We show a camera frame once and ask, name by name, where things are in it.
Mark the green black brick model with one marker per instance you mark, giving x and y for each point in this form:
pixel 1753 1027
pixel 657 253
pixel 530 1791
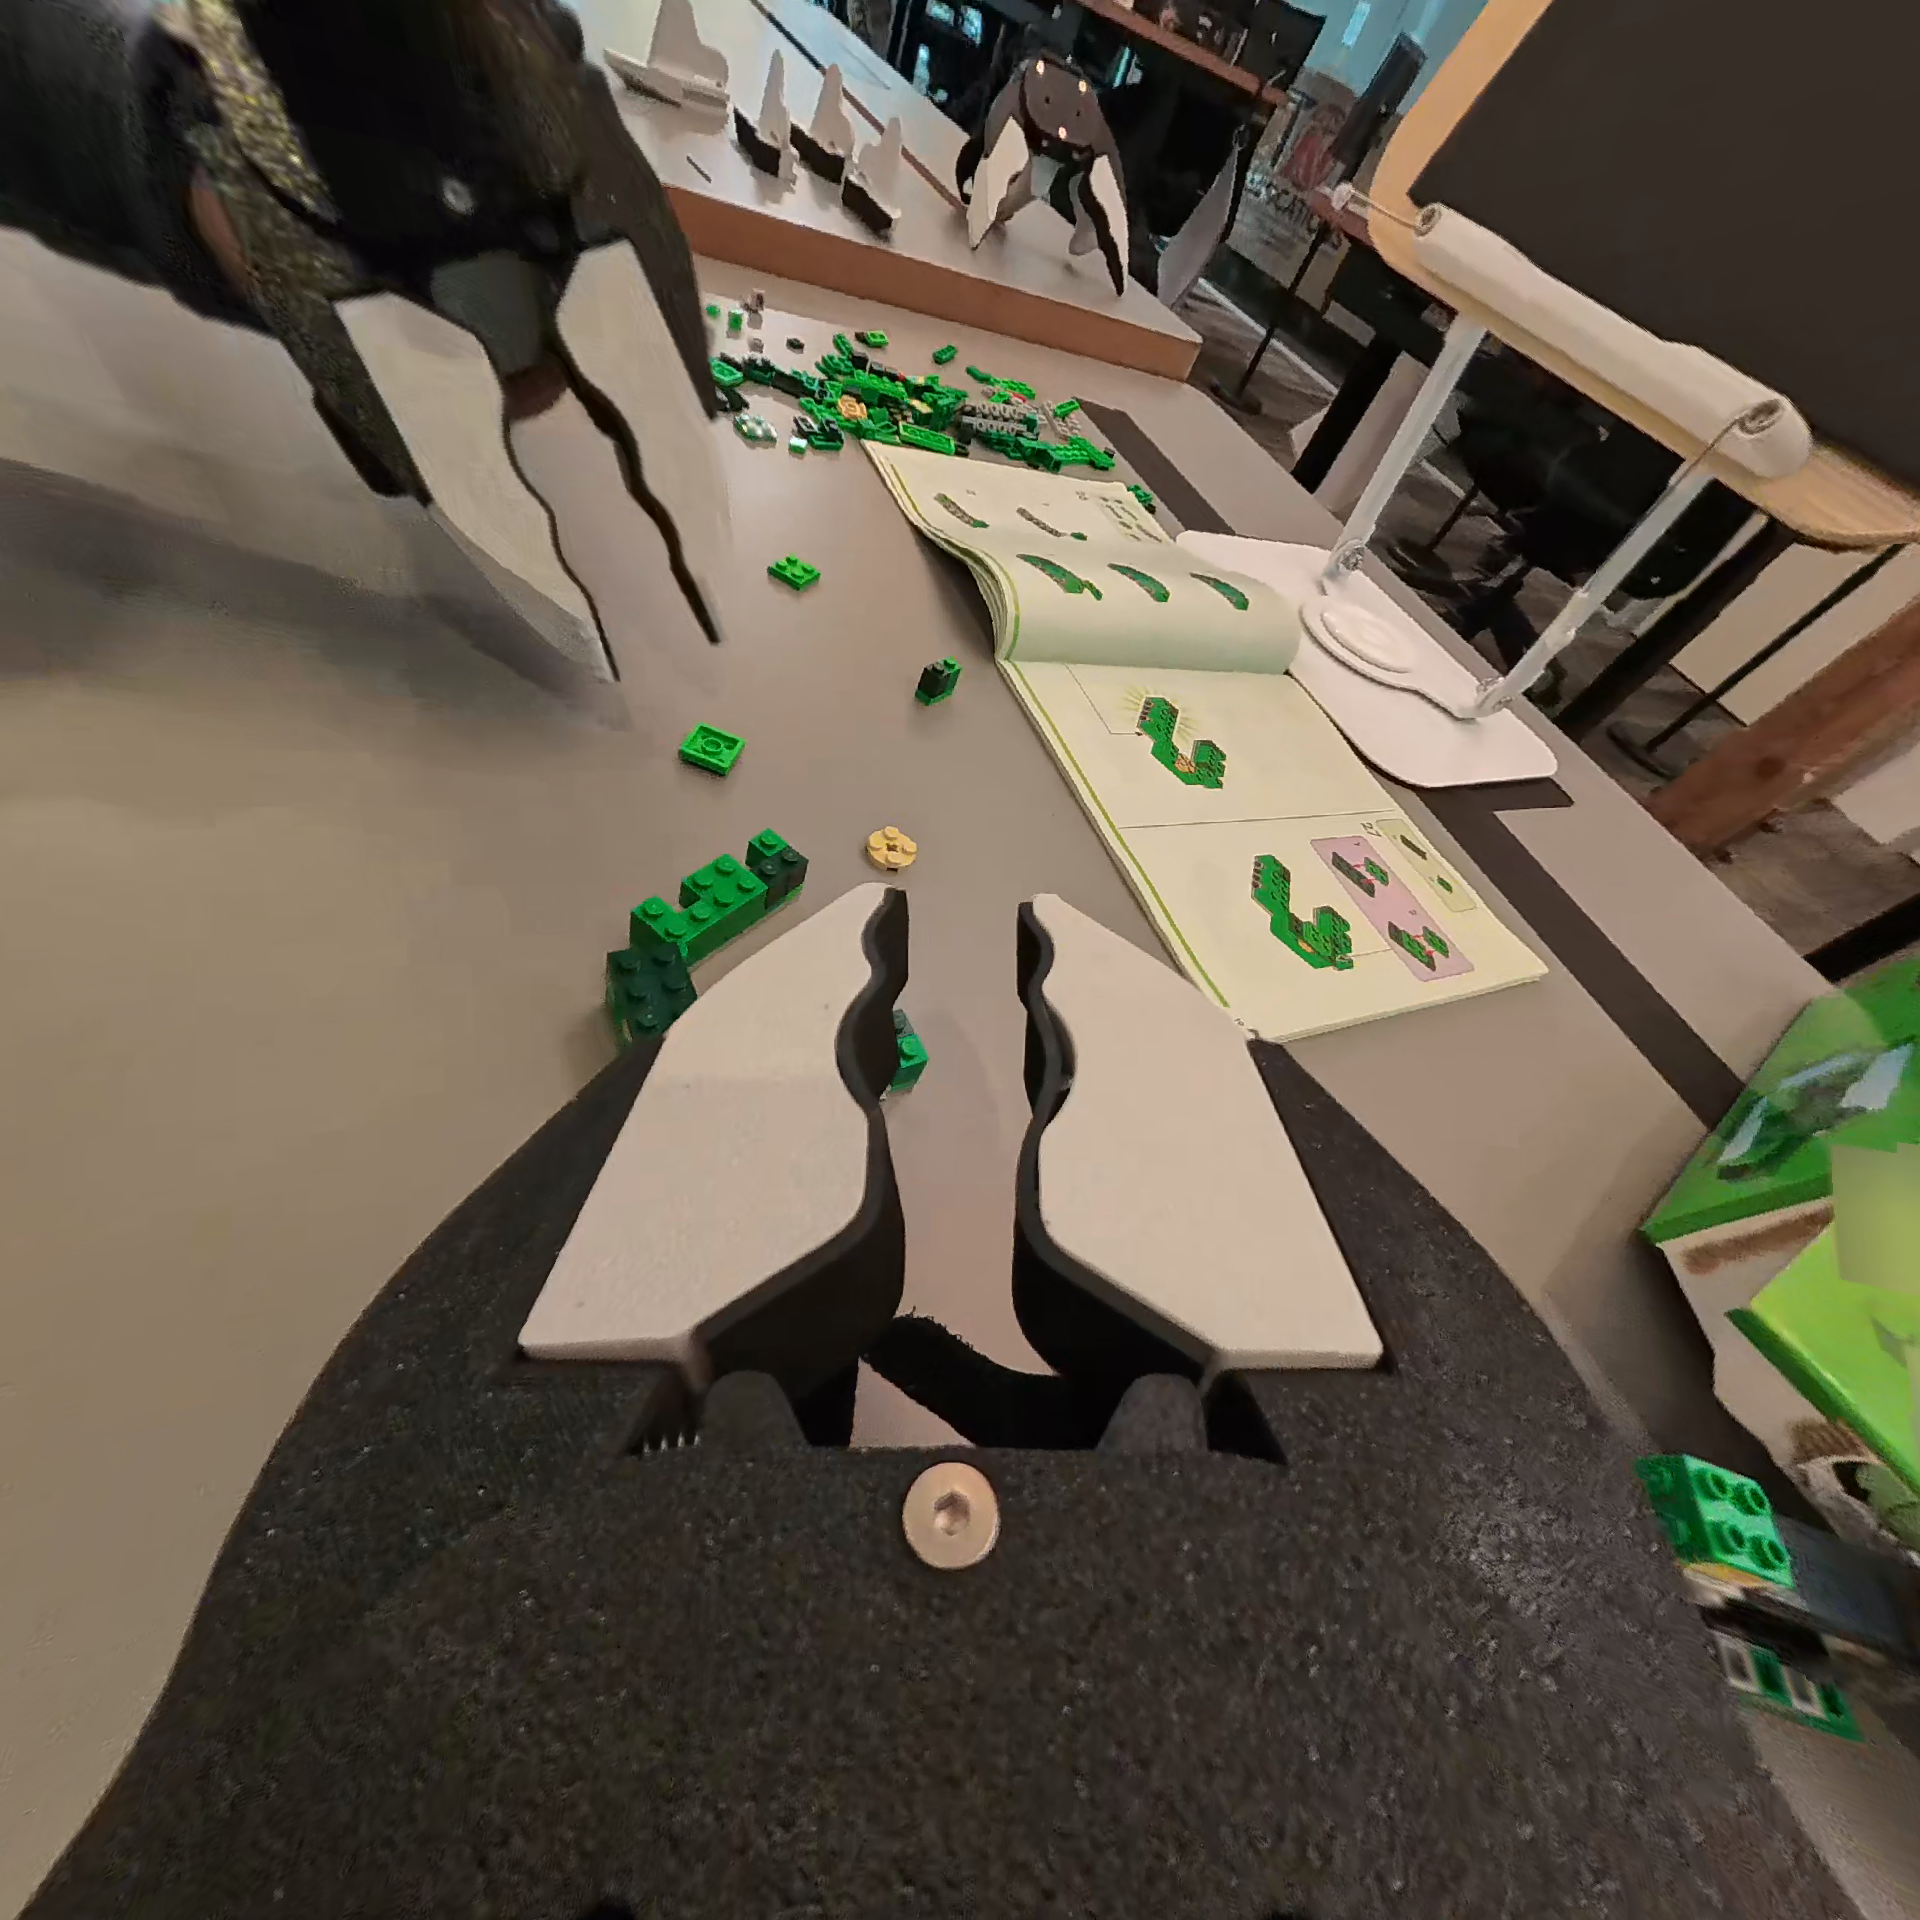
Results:
pixel 1725 1523

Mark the green cardboard toy box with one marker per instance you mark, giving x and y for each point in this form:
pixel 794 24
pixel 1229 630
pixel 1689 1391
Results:
pixel 1783 1114

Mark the small green brick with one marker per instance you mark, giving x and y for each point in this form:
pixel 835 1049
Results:
pixel 910 1049

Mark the idle hand-held gripper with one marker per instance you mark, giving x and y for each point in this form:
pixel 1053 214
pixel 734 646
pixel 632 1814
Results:
pixel 1060 120

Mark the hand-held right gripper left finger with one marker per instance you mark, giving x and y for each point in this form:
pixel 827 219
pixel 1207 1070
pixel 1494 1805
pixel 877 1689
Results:
pixel 746 1168

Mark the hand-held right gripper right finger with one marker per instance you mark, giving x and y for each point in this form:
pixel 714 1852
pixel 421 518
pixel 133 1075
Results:
pixel 1187 1188

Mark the black panel with wooden frame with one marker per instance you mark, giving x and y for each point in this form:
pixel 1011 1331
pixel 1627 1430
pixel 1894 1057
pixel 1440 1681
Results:
pixel 1699 163

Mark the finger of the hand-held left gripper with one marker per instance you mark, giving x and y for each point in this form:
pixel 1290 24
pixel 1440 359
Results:
pixel 445 427
pixel 646 369

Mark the dark green brick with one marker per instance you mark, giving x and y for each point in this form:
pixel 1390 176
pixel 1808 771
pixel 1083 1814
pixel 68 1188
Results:
pixel 941 681

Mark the pile of green bricks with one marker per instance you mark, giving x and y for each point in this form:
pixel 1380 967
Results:
pixel 899 400

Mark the tan round brick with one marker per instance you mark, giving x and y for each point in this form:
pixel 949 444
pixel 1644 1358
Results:
pixel 896 847

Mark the flat green brick plate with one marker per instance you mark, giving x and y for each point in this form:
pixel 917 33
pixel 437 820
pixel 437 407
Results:
pixel 794 575
pixel 708 748

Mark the green brick assembly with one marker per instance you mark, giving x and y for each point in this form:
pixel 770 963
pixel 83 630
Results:
pixel 695 914

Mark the brick instruction booklet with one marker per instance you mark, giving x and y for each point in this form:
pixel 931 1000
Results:
pixel 1243 840

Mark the white desk lamp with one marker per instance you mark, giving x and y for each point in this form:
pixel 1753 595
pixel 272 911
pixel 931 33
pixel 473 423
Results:
pixel 1440 731

